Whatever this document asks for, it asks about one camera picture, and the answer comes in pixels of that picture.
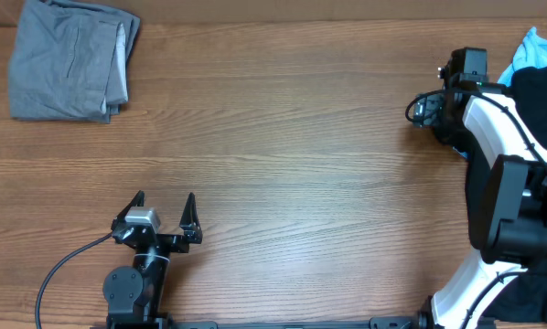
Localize light blue t-shirt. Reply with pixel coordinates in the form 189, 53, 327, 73
498, 27, 547, 87

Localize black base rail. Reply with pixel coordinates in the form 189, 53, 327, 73
91, 314, 443, 329

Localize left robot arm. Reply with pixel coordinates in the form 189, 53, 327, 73
102, 191, 203, 328

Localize folded grey trousers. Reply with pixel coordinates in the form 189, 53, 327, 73
8, 0, 141, 123

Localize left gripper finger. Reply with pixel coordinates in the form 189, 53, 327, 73
179, 193, 201, 238
115, 190, 145, 222

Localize black t-shirt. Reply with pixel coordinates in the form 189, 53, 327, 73
465, 67, 547, 323

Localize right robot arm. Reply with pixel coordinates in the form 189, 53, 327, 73
405, 48, 547, 328

